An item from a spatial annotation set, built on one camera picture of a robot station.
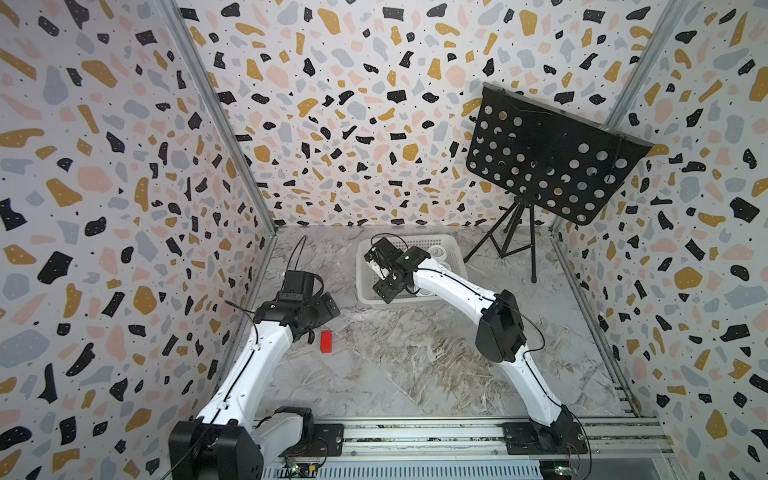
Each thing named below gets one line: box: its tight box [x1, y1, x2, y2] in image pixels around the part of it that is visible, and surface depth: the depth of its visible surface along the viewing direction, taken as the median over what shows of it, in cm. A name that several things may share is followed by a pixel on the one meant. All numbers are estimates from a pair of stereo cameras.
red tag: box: [320, 330, 333, 354], surface depth 92 cm
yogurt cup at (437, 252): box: [428, 245, 447, 261], surface depth 108 cm
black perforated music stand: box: [463, 83, 654, 284], surface depth 79 cm
